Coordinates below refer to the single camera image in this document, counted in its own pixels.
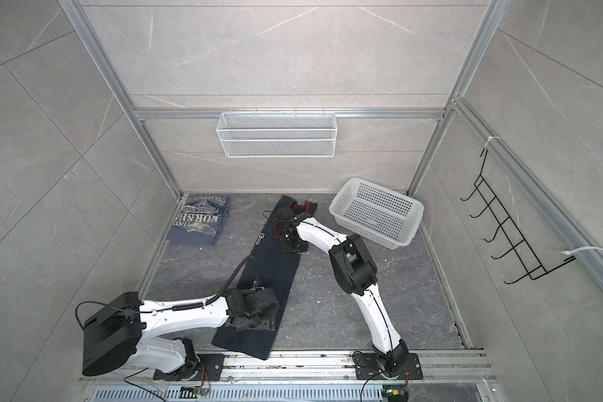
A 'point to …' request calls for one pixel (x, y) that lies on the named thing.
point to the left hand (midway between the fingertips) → (269, 319)
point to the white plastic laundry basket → (385, 216)
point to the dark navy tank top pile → (273, 269)
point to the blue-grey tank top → (199, 219)
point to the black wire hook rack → (533, 268)
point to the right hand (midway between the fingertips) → (290, 248)
